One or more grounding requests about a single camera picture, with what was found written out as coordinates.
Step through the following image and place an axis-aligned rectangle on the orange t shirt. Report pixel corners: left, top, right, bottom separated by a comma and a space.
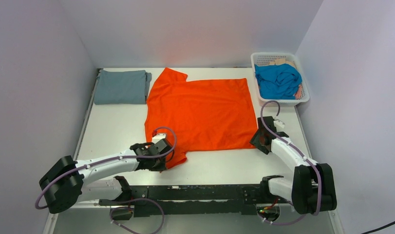
144, 68, 258, 169

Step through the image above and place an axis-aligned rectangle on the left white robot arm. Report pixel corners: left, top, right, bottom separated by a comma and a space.
35, 138, 174, 214

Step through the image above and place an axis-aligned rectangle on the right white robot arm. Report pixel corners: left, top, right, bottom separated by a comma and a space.
250, 116, 338, 215

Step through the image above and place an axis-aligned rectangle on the blue t shirt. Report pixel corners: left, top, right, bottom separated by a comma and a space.
254, 64, 302, 100

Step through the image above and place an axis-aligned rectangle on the white plastic basket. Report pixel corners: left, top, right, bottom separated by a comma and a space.
251, 52, 309, 106

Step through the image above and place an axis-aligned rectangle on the folded grey-blue t shirt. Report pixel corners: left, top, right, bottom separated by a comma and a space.
94, 70, 152, 105

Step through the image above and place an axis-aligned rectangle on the aluminium table frame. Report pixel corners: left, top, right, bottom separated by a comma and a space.
43, 68, 344, 234

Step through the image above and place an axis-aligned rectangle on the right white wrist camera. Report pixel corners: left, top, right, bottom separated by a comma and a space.
273, 119, 285, 132

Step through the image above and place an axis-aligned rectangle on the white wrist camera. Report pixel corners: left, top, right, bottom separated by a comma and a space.
273, 119, 285, 132
151, 131, 167, 144

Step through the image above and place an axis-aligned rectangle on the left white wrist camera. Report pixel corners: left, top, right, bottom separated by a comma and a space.
151, 131, 167, 144

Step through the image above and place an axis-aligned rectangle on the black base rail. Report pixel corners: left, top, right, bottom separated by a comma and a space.
98, 184, 287, 220

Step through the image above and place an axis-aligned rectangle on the black cable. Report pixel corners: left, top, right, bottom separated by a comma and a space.
358, 215, 395, 234

